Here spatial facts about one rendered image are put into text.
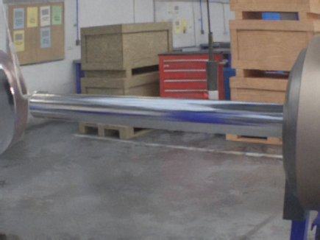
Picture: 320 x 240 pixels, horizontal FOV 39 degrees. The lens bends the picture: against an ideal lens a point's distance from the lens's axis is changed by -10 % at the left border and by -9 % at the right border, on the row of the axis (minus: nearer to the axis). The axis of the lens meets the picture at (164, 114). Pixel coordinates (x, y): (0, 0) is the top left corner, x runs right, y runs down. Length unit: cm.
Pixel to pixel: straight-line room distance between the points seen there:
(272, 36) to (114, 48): 189
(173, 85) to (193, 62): 37
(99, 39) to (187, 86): 120
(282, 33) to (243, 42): 51
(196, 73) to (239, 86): 61
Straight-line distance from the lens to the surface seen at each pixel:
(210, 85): 192
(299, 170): 86
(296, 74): 89
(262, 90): 531
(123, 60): 574
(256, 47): 532
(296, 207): 139
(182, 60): 575
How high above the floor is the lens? 129
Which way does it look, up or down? 10 degrees down
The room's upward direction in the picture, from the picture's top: 3 degrees counter-clockwise
